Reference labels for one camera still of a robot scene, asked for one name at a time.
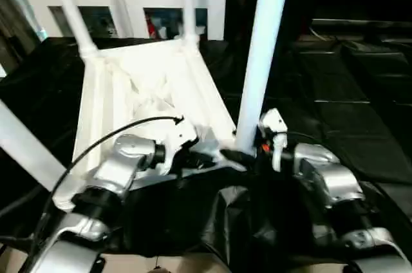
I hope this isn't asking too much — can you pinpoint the white plastic table top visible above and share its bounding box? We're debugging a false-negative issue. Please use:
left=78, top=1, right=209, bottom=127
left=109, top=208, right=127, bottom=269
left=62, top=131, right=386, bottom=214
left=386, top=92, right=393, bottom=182
left=51, top=39, right=248, bottom=212

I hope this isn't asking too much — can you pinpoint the white plastic table leg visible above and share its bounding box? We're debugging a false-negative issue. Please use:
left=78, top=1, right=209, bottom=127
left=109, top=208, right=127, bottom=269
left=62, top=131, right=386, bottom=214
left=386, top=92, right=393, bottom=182
left=181, top=0, right=201, bottom=46
left=0, top=99, right=68, bottom=192
left=47, top=0, right=99, bottom=59
left=236, top=0, right=294, bottom=155

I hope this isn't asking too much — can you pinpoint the black plastic mat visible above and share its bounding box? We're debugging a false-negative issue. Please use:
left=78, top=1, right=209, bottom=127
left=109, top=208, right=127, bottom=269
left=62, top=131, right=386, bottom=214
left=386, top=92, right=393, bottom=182
left=0, top=36, right=412, bottom=270

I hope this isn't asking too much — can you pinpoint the long grey metal bar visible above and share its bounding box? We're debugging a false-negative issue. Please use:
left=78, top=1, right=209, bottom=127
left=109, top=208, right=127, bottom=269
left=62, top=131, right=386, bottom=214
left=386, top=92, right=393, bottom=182
left=311, top=18, right=412, bottom=30

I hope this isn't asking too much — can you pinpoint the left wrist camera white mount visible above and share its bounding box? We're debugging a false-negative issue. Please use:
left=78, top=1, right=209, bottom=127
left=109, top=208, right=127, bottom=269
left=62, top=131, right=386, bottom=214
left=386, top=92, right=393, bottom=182
left=159, top=117, right=199, bottom=176

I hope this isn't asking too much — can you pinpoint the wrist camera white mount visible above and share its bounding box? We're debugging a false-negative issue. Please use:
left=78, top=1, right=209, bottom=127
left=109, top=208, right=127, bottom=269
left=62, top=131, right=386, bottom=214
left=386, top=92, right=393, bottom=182
left=259, top=108, right=289, bottom=173
left=159, top=117, right=199, bottom=176

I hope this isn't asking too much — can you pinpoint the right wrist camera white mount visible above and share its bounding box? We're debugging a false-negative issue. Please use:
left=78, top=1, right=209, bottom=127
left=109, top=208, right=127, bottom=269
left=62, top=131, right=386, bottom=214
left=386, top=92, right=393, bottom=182
left=259, top=108, right=289, bottom=173

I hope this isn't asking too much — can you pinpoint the black left wrist camera cable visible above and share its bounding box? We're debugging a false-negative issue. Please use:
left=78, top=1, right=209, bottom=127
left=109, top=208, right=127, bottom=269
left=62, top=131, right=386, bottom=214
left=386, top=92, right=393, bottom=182
left=24, top=115, right=186, bottom=254

